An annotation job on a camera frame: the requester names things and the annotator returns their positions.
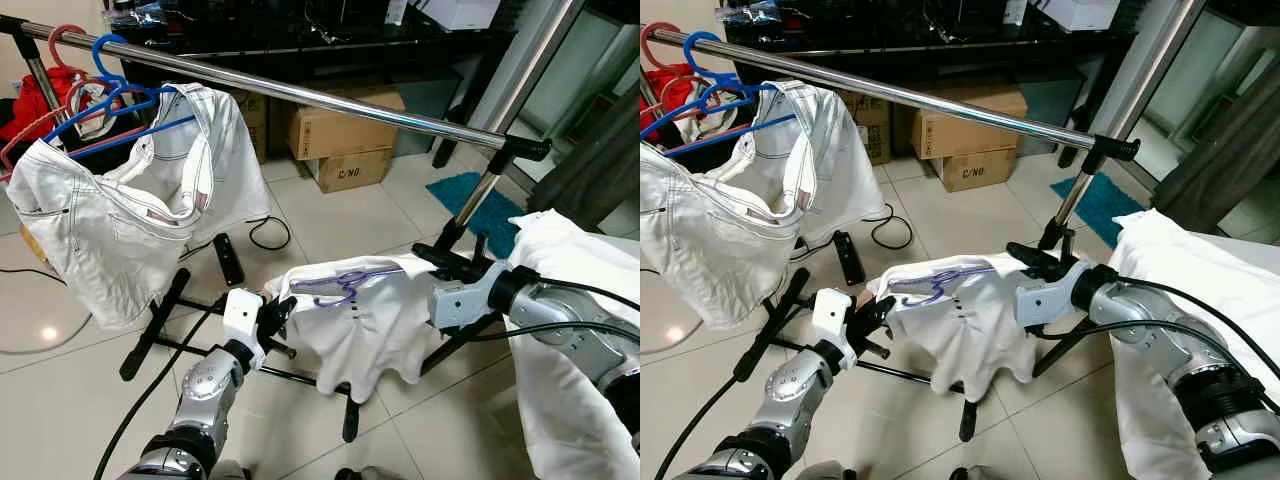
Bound cardboard box printed C/NO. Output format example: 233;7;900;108
305;148;393;194
935;148;1019;194

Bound teal floor mat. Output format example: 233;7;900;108
1050;172;1151;249
425;172;531;259

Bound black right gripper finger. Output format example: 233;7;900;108
1005;240;1066;279
412;243;476;281

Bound large plain cardboard box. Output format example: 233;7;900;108
912;85;1029;161
288;85;406;161

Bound red garment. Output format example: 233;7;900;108
640;65;701;126
0;65;81;141

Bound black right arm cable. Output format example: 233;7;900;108
1035;275;1280;411
468;278;641;346

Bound black desk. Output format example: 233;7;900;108
715;0;1141;166
100;0;521;166

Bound dark grey curtain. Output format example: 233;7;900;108
535;85;641;236
1150;80;1280;211

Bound purple plastic hanger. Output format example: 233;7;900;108
888;265;996;306
288;265;406;308

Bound glass sliding door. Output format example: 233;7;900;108
435;0;641;191
1060;0;1280;186

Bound white denim shorts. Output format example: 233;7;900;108
640;80;889;331
5;83;271;331

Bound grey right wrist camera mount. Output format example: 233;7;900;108
430;262;513;329
1015;260;1096;326

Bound black looped floor cable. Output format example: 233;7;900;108
245;215;291;251
870;205;916;251

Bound white cotton shirt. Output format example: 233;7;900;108
1110;208;1280;480
505;208;641;480

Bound blue plastic hanger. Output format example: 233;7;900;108
40;33;196;156
640;30;801;153

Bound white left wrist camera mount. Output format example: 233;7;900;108
222;288;266;346
812;288;856;346

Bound red plastic hanger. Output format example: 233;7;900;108
640;22;736;151
0;25;151;181

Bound clear plastic bag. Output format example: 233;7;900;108
715;0;791;29
100;0;171;36

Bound white carton box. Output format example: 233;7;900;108
1035;0;1121;31
410;0;501;31

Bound small labelled cardboard box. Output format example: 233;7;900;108
850;92;894;166
230;92;269;166

